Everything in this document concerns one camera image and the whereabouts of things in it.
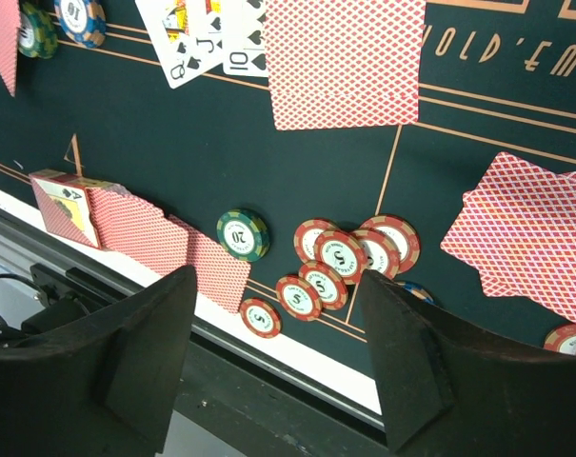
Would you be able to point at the face-up ten of spades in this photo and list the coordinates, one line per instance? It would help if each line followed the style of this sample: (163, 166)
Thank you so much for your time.
(243, 37)

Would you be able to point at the green poker chip stack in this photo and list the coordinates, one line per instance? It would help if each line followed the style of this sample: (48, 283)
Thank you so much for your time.
(243, 234)

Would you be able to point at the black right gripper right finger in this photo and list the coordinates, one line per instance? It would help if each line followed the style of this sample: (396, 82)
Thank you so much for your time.
(449, 388)

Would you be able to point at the dealt card seat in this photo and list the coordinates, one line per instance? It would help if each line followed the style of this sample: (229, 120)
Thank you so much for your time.
(518, 228)
(10, 24)

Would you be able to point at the dark green poker table mat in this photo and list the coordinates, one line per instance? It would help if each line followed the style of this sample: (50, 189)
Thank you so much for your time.
(490, 81)

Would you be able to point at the moved red chip group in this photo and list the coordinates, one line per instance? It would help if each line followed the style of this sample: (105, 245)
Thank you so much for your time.
(562, 339)

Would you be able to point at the aluminium front rail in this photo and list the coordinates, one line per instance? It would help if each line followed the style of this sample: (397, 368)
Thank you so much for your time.
(239, 394)

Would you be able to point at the blue poker chip stack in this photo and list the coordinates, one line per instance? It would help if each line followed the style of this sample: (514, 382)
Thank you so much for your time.
(417, 291)

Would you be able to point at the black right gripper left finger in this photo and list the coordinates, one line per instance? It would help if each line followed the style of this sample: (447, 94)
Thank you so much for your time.
(103, 384)

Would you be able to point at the face-up community card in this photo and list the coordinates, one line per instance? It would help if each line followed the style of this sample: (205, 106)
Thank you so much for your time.
(168, 27)

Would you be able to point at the red playing card deck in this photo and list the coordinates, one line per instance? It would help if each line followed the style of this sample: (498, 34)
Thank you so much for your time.
(106, 216)

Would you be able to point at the face-down card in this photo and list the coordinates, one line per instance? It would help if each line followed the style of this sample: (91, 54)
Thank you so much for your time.
(344, 64)

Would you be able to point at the red poker chip stack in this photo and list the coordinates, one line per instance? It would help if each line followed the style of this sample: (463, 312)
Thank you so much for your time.
(333, 261)

